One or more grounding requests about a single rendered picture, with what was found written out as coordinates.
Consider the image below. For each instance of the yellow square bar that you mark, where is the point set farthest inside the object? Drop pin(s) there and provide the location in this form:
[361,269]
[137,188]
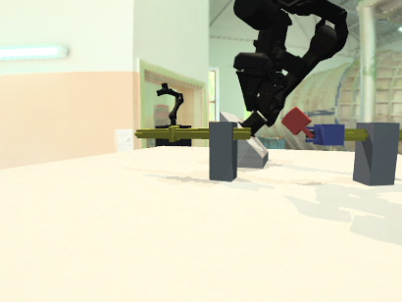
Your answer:
[223,138]

